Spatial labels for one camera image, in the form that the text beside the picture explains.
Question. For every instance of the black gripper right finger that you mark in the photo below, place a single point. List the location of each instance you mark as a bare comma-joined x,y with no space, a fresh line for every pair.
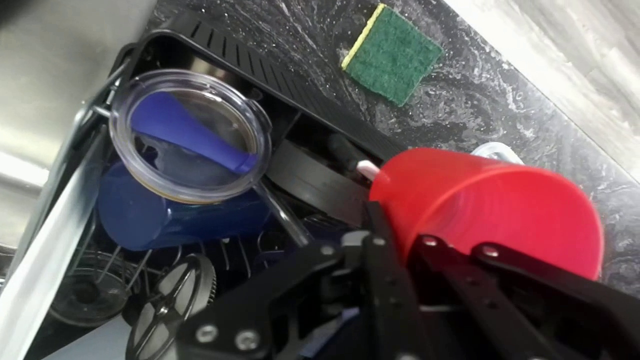
533,313

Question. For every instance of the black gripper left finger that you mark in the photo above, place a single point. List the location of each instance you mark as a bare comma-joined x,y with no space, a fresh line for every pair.
300,292

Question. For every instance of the red plastic cup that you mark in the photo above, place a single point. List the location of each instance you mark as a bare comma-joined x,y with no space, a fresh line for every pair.
493,201

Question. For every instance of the black dish rack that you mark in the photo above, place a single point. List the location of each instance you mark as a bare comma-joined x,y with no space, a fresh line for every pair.
233,52

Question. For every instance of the black round lid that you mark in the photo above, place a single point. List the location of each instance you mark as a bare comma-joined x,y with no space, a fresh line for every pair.
313,180

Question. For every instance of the black round strainer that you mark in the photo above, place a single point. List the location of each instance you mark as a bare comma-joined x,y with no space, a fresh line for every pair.
171,300

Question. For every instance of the dark blue tumbler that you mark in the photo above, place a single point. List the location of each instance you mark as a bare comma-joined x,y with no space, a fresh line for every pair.
146,221

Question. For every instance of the clear lid blue slider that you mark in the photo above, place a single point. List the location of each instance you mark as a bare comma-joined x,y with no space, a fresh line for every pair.
193,133

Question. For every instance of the dark round glass lid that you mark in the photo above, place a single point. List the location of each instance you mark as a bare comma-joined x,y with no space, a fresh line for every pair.
86,292

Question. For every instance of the green yellow sponge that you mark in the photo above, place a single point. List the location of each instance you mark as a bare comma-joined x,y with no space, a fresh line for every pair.
392,57

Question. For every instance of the white square plate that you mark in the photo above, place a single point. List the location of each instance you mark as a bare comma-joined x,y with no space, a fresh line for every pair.
47,252

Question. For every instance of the stainless steel sink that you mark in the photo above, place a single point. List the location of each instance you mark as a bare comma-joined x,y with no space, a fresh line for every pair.
52,66

